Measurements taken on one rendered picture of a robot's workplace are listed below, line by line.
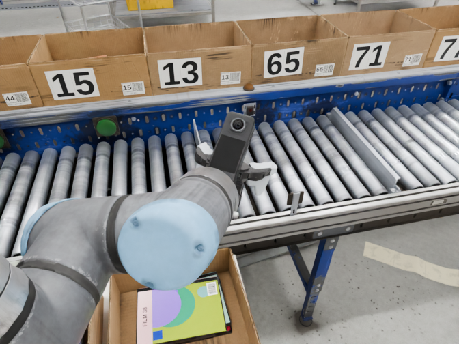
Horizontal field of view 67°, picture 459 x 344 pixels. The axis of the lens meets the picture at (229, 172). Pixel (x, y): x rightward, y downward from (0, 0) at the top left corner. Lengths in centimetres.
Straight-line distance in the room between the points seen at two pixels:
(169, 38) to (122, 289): 108
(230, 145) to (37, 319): 32
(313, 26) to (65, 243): 155
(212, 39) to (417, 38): 86
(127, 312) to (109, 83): 82
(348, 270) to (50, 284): 168
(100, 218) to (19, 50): 136
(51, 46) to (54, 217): 128
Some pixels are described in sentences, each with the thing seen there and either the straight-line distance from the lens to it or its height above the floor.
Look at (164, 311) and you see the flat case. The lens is 83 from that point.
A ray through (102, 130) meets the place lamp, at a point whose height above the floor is 81.
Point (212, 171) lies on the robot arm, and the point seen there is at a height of 123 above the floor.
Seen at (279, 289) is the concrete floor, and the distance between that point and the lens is 179.
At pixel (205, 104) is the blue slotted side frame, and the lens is 136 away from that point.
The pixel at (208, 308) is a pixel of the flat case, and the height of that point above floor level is 80.
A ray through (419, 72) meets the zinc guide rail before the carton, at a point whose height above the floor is 89.
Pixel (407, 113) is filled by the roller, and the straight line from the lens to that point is 170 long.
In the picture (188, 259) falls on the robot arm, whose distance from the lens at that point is 34.
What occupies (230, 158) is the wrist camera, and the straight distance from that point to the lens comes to 51.
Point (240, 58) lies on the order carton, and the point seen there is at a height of 100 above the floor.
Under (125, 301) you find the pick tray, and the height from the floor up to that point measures 76.
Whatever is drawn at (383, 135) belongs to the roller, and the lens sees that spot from 151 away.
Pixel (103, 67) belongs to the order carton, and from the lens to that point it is 134.
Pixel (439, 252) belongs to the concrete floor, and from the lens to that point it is 220.
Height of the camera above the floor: 153
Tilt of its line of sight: 41 degrees down
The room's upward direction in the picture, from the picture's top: straight up
